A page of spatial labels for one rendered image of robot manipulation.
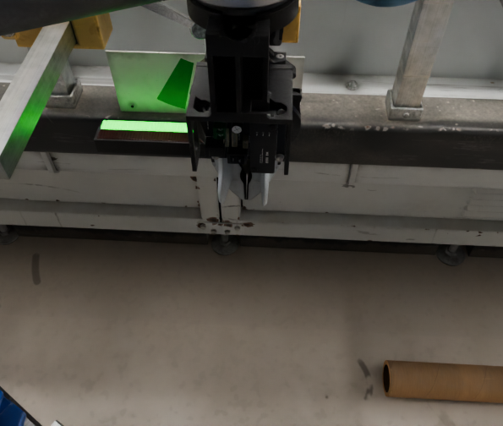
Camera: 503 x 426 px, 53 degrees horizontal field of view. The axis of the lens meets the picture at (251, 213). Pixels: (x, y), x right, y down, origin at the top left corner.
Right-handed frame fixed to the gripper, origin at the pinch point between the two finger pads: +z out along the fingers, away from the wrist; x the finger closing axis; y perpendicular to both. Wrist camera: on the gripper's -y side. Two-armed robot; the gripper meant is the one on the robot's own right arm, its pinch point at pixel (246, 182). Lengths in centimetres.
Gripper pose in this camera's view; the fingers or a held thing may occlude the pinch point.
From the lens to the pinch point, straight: 48.3
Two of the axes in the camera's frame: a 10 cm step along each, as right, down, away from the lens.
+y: -0.5, 7.7, -6.4
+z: 0.0, 6.4, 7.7
